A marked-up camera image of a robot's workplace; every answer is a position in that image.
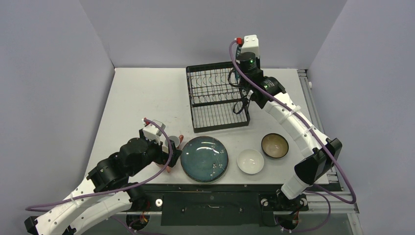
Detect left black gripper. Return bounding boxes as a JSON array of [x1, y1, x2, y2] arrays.
[[129, 129, 182, 176]]

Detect large pink mug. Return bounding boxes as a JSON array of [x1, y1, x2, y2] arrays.
[[155, 146, 172, 174]]

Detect small pink mug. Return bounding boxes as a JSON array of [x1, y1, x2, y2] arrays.
[[162, 135, 183, 153]]

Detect black wire dish rack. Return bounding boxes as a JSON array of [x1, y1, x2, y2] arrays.
[[185, 62, 250, 133]]

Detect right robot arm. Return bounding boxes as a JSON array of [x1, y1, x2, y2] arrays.
[[235, 52, 343, 209]]

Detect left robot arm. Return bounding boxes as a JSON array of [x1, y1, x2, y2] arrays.
[[24, 131, 182, 235]]

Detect blue glazed plate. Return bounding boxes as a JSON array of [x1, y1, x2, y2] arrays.
[[180, 136, 229, 184]]

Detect black base panel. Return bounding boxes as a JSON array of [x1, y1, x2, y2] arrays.
[[127, 184, 317, 229]]

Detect white bowl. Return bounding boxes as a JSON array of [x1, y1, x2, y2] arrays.
[[236, 149, 265, 175]]

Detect dark bowl beige inside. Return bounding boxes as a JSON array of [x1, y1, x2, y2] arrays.
[[261, 133, 289, 159]]

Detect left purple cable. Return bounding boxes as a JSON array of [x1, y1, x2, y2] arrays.
[[25, 118, 174, 212]]

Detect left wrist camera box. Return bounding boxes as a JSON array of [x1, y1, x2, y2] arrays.
[[142, 118, 162, 145]]

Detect aluminium rail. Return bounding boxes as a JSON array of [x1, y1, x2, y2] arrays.
[[297, 69, 361, 215]]

